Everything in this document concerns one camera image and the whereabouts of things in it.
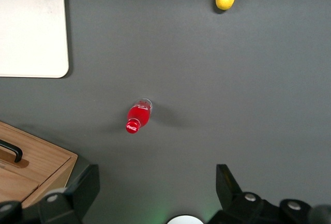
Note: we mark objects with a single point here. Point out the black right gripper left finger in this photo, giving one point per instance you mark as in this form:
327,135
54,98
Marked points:
85,185

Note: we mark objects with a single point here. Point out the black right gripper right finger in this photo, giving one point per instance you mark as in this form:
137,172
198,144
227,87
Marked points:
230,195

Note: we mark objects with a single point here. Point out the cream rectangular plastic tray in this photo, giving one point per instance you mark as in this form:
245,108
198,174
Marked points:
31,27

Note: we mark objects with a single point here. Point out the wooden two-drawer cabinet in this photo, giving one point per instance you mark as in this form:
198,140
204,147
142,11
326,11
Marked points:
53,186

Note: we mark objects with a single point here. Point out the small red cola bottle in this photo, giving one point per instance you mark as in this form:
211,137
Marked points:
138,115

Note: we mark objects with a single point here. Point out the wooden drawer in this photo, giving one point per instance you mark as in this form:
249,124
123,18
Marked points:
38,154
15,185

